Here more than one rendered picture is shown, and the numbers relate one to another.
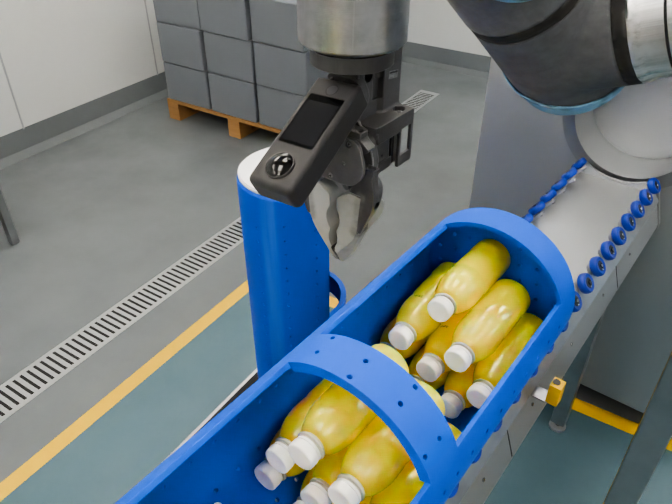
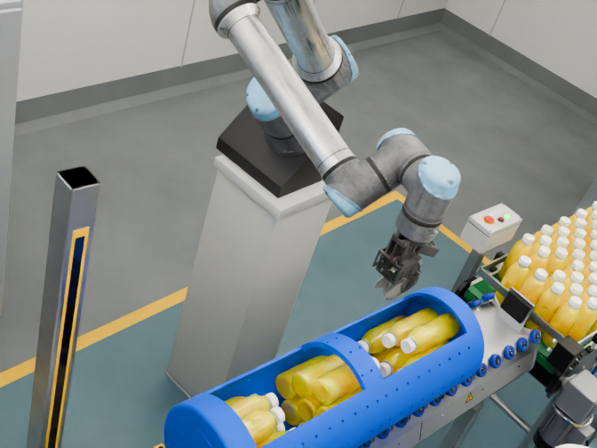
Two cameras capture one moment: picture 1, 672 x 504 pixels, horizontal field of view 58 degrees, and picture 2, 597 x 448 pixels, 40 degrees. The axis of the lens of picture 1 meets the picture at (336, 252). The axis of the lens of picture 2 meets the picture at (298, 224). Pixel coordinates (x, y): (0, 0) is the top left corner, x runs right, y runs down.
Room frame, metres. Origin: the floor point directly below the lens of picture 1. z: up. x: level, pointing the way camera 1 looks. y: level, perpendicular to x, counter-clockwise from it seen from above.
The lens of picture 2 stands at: (1.99, -0.26, 2.62)
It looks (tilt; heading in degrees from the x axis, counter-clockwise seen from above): 36 degrees down; 180
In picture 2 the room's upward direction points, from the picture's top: 19 degrees clockwise
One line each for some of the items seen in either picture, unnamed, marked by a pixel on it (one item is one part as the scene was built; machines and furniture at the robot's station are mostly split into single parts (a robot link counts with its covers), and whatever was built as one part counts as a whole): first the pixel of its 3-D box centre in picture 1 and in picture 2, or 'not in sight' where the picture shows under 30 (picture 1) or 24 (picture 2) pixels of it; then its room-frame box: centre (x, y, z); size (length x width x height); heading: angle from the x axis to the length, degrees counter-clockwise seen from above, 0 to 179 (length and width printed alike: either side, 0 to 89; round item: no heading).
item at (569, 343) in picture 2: not in sight; (563, 355); (-0.08, 0.69, 0.95); 0.10 x 0.07 x 0.10; 52
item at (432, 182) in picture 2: not in sight; (431, 190); (0.51, -0.02, 1.73); 0.10 x 0.09 x 0.12; 35
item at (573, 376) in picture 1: (577, 364); not in sight; (1.40, -0.79, 0.31); 0.06 x 0.06 x 0.63; 52
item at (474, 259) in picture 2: not in sight; (435, 333); (-0.51, 0.41, 0.50); 0.04 x 0.04 x 1.00; 52
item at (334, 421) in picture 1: (351, 402); (346, 379); (0.53, -0.02, 1.15); 0.19 x 0.07 x 0.07; 142
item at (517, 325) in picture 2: not in sight; (513, 310); (-0.17, 0.51, 0.99); 0.10 x 0.02 x 0.12; 52
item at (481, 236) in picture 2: not in sight; (491, 228); (-0.51, 0.41, 1.05); 0.20 x 0.10 x 0.10; 142
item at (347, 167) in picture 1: (355, 111); (402, 252); (0.52, -0.02, 1.56); 0.09 x 0.08 x 0.12; 142
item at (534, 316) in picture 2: not in sight; (523, 308); (-0.23, 0.56, 0.96); 0.40 x 0.01 x 0.03; 52
